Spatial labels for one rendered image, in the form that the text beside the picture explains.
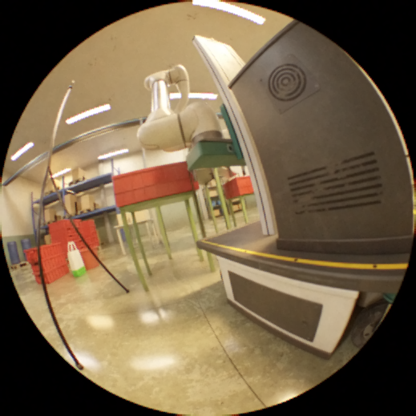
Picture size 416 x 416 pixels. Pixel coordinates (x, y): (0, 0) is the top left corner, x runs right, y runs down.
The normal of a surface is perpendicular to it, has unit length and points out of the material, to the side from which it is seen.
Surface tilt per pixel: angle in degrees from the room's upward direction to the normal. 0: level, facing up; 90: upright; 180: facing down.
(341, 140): 90
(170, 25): 180
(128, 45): 180
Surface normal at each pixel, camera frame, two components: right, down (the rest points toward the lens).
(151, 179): 0.29, -0.08
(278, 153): -0.87, 0.21
